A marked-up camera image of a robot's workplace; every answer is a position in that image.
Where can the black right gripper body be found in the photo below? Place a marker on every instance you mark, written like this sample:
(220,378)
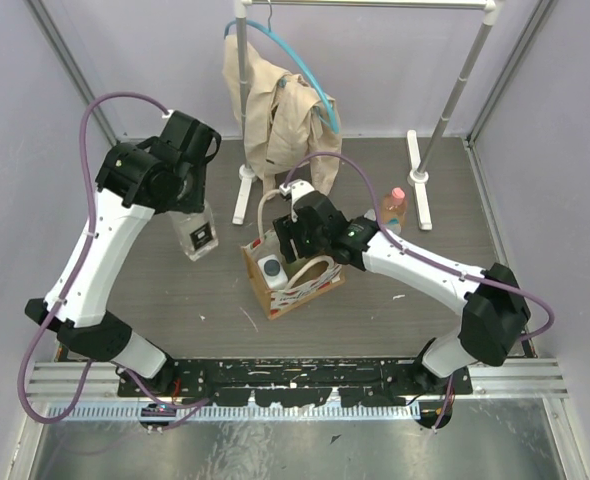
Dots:
(306,243)

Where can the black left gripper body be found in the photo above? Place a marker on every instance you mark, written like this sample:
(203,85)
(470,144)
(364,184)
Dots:
(195,187)

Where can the clear bottle grey cap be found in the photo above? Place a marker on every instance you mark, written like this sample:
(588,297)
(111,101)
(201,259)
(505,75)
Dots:
(196,232)

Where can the pink bottle pink cap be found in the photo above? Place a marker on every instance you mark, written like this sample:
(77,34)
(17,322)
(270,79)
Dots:
(393,210)

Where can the green bottle beige cap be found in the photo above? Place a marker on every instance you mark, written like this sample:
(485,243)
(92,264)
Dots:
(294,267)

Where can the orange bottle blue pump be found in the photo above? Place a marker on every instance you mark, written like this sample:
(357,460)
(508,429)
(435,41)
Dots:
(370,214)

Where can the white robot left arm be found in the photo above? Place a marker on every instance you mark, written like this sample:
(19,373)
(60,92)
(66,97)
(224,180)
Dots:
(164,173)

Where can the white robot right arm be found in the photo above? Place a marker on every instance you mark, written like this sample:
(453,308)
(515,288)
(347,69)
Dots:
(492,314)

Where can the white bottle grey cap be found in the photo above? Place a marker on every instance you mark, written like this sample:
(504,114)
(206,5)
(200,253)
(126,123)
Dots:
(273,272)

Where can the blue clothes hanger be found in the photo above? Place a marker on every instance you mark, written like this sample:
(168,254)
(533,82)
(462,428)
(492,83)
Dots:
(332,118)

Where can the beige jacket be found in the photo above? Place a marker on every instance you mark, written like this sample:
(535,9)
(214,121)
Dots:
(283,122)

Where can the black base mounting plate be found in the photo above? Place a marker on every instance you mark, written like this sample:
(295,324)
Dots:
(288,382)

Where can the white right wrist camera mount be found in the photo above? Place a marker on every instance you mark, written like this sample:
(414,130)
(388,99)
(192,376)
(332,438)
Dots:
(293,192)

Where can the slotted grey cable duct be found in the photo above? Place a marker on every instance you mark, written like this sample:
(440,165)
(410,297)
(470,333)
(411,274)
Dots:
(146,411)

